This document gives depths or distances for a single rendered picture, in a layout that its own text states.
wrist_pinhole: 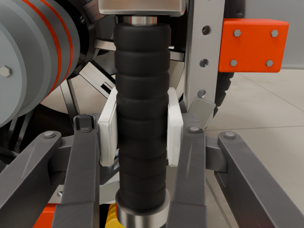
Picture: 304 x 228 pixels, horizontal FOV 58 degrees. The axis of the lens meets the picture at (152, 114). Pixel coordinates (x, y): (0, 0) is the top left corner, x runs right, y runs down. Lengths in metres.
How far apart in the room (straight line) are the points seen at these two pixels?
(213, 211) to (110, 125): 1.25
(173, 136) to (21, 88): 0.16
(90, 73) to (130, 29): 0.36
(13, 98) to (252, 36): 0.30
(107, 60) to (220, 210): 0.90
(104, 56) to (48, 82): 0.54
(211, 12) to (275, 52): 0.11
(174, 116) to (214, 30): 0.25
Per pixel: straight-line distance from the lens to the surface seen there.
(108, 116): 0.16
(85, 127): 0.16
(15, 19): 0.30
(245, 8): 0.76
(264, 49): 0.42
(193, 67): 0.40
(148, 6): 0.16
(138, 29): 0.16
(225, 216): 1.38
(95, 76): 0.51
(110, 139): 0.16
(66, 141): 0.16
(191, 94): 0.41
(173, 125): 0.16
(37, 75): 0.30
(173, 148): 0.16
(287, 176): 1.77
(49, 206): 0.54
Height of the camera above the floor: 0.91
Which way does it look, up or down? 22 degrees down
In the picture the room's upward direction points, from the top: 1 degrees clockwise
